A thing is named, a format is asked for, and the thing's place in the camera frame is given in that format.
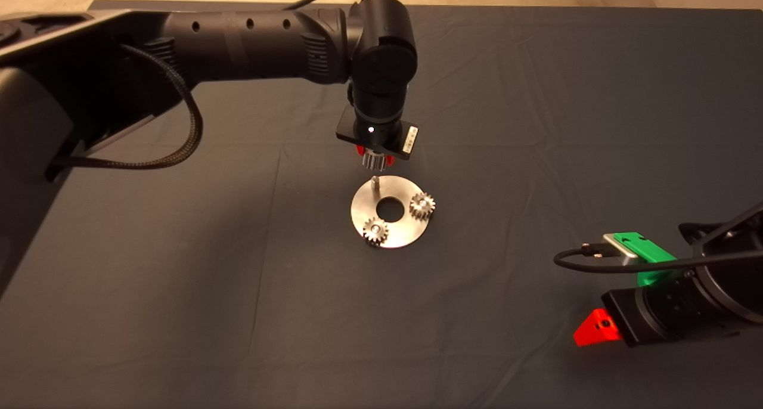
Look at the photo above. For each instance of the small steel planetary gear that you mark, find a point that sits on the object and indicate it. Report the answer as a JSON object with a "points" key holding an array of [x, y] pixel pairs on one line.
{"points": [[374, 160], [375, 231], [422, 206]]}

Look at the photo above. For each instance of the dark table cloth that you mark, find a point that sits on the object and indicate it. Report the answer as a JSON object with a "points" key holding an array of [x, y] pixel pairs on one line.
{"points": [[506, 87]]}

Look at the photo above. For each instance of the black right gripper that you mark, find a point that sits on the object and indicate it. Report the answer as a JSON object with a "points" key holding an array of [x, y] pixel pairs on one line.
{"points": [[650, 313]]}

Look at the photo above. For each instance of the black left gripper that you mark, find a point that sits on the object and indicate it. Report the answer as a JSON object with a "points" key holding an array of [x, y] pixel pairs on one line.
{"points": [[349, 132]]}

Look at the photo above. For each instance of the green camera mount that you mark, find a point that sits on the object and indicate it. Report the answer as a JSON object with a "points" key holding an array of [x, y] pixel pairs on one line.
{"points": [[653, 251]]}

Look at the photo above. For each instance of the small silver camera box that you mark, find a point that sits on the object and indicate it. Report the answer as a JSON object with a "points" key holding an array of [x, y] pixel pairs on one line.
{"points": [[620, 248]]}

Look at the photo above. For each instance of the round metal carrier plate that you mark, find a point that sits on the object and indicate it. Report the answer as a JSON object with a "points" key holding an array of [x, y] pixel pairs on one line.
{"points": [[405, 236]]}

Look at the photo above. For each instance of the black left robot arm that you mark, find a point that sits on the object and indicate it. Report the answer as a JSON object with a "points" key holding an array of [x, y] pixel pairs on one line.
{"points": [[256, 45]]}

